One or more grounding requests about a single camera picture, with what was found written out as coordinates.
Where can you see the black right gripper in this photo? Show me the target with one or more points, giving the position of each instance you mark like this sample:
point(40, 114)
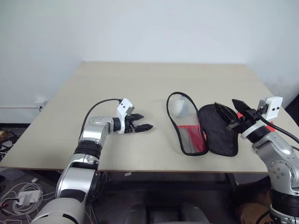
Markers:
point(251, 114)

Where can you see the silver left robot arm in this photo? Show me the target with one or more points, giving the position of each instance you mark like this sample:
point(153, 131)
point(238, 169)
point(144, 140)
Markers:
point(93, 130)

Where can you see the white tape piece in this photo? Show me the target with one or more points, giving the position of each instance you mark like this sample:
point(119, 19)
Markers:
point(128, 174)

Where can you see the clear pouch with red trim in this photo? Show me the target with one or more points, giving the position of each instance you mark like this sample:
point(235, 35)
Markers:
point(219, 137)

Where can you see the person brown trouser leg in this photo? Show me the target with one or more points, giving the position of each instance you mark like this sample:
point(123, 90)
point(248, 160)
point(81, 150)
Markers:
point(253, 210)

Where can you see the black table frame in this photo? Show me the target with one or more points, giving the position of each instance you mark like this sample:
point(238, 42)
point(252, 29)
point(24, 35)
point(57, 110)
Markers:
point(163, 184)

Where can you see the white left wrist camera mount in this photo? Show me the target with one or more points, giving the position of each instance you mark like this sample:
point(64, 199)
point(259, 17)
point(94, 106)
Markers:
point(125, 106)

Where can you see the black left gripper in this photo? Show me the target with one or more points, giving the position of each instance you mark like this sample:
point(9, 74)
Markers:
point(129, 125)

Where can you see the white wall socket box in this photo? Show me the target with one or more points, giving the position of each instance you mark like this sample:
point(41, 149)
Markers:
point(40, 102)

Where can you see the dark grey rounded shape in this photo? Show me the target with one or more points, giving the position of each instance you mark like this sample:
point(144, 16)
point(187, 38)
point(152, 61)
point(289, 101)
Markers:
point(192, 213)

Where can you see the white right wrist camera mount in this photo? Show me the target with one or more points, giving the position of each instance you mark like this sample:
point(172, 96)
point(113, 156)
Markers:
point(274, 107)

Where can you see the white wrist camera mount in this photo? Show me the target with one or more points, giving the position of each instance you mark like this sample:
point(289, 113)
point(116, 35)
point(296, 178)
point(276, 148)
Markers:
point(274, 107)
point(125, 106)

